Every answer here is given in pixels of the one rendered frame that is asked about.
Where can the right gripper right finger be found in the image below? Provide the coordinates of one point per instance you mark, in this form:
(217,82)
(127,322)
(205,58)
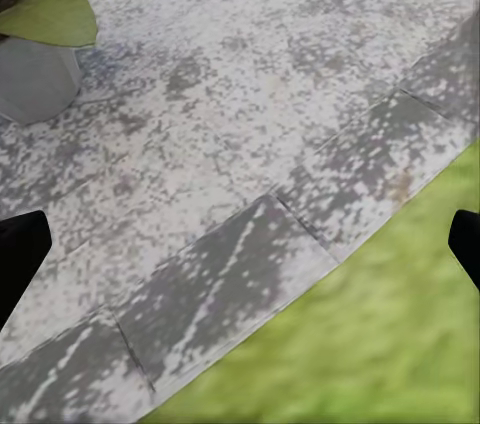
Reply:
(464,240)

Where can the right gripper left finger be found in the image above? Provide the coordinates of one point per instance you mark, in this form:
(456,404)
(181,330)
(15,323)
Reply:
(25,241)

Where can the pot plant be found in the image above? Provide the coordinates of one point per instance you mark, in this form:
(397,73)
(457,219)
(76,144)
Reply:
(39,73)

